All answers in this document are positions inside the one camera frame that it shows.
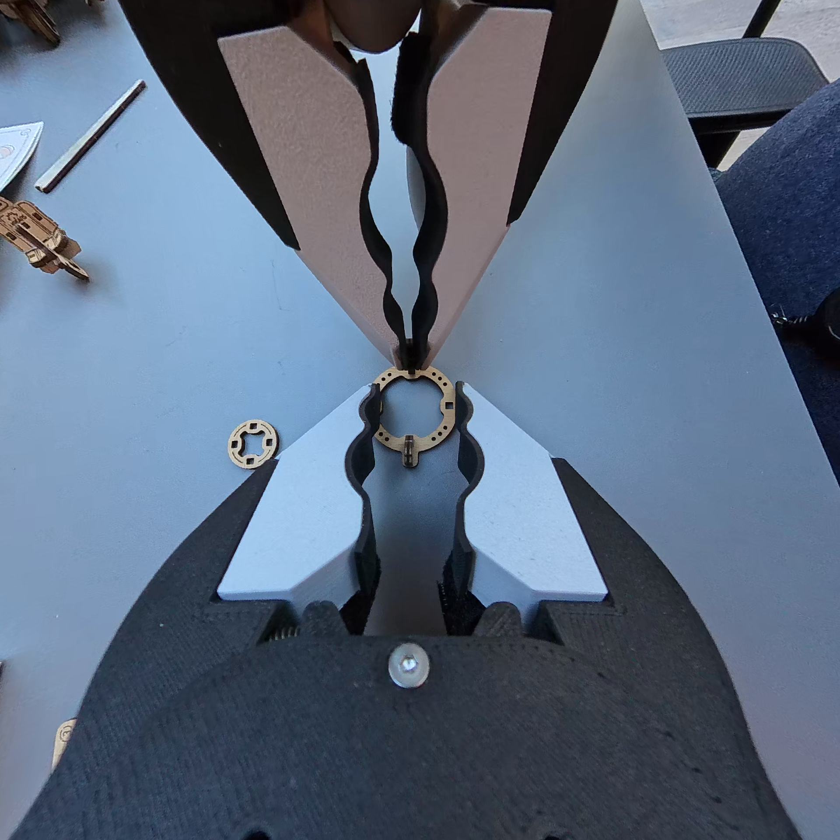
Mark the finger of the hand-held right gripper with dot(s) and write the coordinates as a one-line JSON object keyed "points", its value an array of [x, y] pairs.
{"points": [[479, 164], [308, 164]]}

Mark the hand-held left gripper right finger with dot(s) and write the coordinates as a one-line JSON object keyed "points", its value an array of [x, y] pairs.
{"points": [[525, 531]]}

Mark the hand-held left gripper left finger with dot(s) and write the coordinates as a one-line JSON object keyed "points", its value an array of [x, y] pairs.
{"points": [[295, 525]]}

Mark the small wooden pin part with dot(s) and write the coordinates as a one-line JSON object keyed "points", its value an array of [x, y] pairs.
{"points": [[409, 456]]}

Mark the assembled wooden model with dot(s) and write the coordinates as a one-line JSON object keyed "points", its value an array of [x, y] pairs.
{"points": [[29, 23]]}

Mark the small wooden model subassembly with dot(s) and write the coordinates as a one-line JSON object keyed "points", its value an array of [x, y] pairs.
{"points": [[33, 236]]}

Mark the wooden disc with cross hole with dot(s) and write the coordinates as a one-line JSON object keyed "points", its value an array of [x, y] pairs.
{"points": [[235, 445]]}

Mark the thin wooden stick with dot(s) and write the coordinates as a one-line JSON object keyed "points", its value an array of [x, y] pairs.
{"points": [[92, 134]]}

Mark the open instruction booklet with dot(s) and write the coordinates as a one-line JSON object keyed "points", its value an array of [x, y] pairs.
{"points": [[16, 157]]}

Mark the black mesh chair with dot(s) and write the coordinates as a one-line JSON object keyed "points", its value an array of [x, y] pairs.
{"points": [[741, 79]]}

